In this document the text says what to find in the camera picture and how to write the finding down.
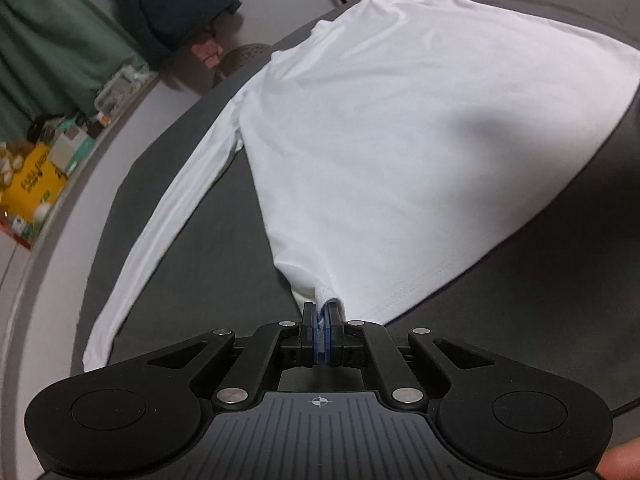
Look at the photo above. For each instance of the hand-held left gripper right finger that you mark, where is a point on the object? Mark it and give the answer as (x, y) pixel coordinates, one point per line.
(328, 335)

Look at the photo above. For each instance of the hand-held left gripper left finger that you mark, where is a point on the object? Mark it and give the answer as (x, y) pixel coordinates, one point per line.
(312, 335)

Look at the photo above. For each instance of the white long-sleeve shirt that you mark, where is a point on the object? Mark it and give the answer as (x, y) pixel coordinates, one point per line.
(400, 135)

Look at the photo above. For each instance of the grey window ledge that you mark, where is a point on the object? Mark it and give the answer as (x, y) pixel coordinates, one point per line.
(80, 172)

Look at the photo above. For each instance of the woven round basket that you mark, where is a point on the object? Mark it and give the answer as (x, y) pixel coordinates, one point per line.
(245, 57)

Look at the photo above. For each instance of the small orange white jar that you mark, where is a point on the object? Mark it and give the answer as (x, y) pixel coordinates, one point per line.
(103, 119)

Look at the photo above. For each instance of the pink cloth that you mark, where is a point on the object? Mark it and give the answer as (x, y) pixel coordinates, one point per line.
(207, 52)

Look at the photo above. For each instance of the white teal box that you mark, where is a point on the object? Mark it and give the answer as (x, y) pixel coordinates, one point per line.
(65, 150)

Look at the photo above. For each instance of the red snack packet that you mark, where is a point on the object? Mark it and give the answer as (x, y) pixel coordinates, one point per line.
(17, 242)

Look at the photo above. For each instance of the clear plastic container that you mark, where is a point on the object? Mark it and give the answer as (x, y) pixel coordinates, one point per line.
(125, 87)

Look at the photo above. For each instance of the yellow cardboard box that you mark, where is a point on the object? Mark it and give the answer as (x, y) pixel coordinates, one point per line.
(35, 180)

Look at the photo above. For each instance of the yellow white plush toy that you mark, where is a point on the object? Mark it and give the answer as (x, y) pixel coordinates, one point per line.
(10, 165)

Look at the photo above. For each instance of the dark teal jacket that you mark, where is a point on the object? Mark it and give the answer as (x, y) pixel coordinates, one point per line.
(160, 0)

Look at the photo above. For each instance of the green curtain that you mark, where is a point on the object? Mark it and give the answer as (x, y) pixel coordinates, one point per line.
(50, 50)

